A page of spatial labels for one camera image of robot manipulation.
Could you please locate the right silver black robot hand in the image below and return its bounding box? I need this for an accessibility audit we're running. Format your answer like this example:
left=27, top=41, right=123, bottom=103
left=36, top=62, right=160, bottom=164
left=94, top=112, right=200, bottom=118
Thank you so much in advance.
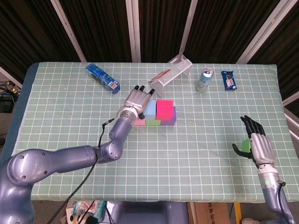
left=232, top=114, right=276, bottom=167

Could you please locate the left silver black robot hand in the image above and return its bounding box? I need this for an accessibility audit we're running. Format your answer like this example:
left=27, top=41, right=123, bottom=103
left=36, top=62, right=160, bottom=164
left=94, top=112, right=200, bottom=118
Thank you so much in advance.
left=124, top=85, right=155, bottom=119

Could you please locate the light blue foam cube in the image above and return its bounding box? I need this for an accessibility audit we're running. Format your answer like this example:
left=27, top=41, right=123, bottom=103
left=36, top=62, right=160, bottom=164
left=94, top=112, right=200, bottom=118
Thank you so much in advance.
left=143, top=100, right=157, bottom=121

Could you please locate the red foam cube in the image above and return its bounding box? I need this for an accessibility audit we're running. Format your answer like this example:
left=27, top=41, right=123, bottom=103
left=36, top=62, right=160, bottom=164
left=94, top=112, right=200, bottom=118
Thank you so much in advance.
left=156, top=99, right=174, bottom=121

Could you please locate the purple foam cube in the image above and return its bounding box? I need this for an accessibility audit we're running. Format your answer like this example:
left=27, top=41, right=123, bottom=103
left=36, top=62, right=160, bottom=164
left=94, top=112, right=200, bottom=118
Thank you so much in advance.
left=160, top=106, right=177, bottom=126

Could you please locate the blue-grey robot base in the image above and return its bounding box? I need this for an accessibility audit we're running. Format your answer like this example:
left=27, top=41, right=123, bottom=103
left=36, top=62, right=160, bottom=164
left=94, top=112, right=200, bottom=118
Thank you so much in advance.
left=116, top=201, right=189, bottom=224

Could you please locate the red card in basket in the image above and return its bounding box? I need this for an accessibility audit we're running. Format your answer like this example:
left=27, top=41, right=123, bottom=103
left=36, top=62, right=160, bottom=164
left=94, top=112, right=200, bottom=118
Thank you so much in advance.
left=151, top=69, right=171, bottom=81

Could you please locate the long blue cookie box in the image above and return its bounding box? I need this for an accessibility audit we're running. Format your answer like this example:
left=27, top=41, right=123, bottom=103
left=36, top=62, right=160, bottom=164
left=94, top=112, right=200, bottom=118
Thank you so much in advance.
left=85, top=63, right=121, bottom=95

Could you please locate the green white drink can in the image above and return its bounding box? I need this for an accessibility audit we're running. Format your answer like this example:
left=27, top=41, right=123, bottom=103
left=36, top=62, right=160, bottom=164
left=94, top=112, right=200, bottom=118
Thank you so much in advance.
left=195, top=68, right=215, bottom=94

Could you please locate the yellow bar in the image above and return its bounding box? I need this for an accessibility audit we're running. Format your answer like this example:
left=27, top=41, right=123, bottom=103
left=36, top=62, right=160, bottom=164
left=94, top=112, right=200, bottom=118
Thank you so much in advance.
left=234, top=202, right=242, bottom=224

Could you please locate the grey white shoe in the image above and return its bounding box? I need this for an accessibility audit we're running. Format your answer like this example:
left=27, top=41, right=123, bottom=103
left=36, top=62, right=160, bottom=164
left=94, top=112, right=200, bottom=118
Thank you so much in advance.
left=241, top=217, right=274, bottom=224

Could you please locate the dark blue cookie packet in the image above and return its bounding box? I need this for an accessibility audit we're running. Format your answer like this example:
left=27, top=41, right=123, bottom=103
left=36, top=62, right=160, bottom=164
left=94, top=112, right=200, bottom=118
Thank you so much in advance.
left=221, top=70, right=238, bottom=91

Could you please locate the green checked tablecloth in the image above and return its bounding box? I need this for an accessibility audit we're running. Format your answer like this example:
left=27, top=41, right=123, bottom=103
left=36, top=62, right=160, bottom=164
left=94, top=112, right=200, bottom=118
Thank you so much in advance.
left=10, top=62, right=299, bottom=203

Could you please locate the black pleated curtain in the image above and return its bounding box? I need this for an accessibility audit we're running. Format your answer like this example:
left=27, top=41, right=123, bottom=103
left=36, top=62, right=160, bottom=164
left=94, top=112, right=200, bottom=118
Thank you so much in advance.
left=0, top=0, right=299, bottom=110

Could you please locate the brown cardboard box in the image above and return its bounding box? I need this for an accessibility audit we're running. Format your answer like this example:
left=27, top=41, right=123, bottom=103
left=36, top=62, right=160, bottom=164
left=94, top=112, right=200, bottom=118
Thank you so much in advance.
left=193, top=202, right=235, bottom=224

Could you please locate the teal snack bag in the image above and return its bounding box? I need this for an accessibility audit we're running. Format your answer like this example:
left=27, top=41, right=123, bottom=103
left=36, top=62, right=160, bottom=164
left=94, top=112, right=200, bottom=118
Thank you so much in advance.
left=72, top=200, right=107, bottom=222

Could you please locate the black box device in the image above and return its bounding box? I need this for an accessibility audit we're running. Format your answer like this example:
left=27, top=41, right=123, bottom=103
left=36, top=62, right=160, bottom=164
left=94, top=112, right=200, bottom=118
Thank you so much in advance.
left=0, top=98, right=15, bottom=114

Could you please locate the white printed bag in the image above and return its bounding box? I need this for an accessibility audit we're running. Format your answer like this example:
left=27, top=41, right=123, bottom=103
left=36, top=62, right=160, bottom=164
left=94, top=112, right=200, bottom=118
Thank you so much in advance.
left=61, top=201, right=78, bottom=224

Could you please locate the white metal frame post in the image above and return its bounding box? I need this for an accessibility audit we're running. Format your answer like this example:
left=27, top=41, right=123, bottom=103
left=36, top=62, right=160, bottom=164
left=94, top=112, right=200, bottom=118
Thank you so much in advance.
left=282, top=91, right=299, bottom=105
left=125, top=0, right=142, bottom=63
left=284, top=108, right=299, bottom=138
left=0, top=66, right=23, bottom=89
left=50, top=0, right=87, bottom=63
left=168, top=0, right=199, bottom=64
left=235, top=0, right=294, bottom=64

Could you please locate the white wire mesh basket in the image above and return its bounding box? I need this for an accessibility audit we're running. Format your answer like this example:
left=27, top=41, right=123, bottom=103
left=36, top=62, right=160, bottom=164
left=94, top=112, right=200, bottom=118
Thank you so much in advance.
left=148, top=58, right=193, bottom=97

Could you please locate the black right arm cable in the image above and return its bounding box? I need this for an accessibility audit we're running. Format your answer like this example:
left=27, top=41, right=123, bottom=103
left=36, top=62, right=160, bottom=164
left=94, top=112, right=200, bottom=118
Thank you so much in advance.
left=276, top=181, right=292, bottom=224

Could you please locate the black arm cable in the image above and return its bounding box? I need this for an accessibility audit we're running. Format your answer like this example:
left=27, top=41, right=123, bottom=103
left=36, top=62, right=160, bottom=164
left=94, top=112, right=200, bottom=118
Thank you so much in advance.
left=47, top=118, right=116, bottom=224
left=276, top=181, right=292, bottom=224

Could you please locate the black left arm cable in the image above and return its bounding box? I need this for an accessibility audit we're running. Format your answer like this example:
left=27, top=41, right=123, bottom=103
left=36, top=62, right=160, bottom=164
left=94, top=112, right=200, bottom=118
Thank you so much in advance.
left=47, top=118, right=116, bottom=224

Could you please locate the thin black hanging cable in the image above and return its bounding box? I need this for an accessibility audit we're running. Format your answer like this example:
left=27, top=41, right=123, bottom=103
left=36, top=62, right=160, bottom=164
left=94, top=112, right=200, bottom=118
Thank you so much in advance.
left=80, top=200, right=95, bottom=221

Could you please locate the tangled cable bundle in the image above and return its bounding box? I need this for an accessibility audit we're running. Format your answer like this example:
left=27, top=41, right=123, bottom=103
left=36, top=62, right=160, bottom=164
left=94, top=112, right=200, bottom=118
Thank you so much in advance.
left=0, top=80, right=21, bottom=97

